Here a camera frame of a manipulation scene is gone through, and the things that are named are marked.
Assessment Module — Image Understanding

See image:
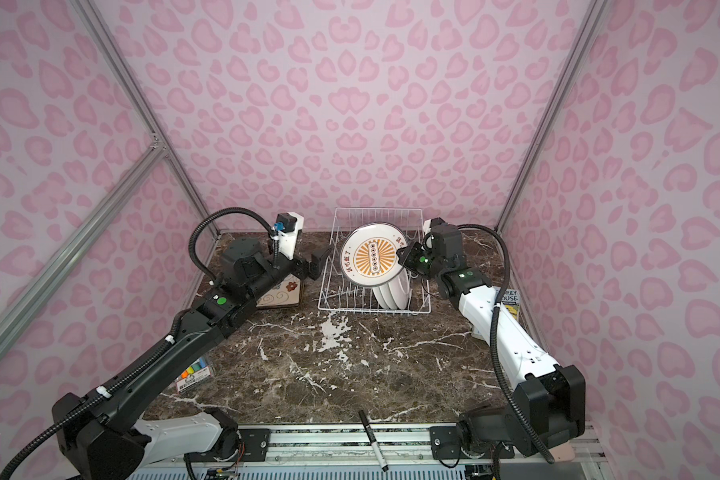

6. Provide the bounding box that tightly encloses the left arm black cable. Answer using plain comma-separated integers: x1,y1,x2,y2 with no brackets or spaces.
0,206,277,480

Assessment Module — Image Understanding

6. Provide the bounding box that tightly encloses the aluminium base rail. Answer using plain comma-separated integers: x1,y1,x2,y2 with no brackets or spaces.
86,422,613,480

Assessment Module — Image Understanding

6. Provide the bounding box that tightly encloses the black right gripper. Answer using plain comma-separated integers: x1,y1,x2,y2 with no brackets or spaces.
395,239,447,280

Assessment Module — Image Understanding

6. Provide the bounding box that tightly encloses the The 143-Storey Treehouse book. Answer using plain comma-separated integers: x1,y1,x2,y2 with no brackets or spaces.
502,288,521,321

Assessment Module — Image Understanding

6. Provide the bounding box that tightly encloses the box of coloured markers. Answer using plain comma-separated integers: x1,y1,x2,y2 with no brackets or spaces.
174,356,214,393

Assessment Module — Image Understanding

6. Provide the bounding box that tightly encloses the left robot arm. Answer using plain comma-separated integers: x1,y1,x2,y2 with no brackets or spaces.
52,237,331,479

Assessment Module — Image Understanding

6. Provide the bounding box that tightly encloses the white wire dish rack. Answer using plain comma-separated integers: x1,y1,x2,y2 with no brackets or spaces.
318,207,432,315

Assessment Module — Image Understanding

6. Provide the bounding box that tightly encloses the black marker pen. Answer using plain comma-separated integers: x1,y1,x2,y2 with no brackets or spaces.
358,410,389,472

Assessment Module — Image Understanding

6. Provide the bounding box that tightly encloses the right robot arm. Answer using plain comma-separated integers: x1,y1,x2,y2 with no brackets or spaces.
397,218,586,464

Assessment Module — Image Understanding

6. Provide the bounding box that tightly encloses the white round plate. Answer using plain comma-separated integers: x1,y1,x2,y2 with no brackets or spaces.
372,287,392,310
389,270,411,310
339,222,409,288
380,284,399,310

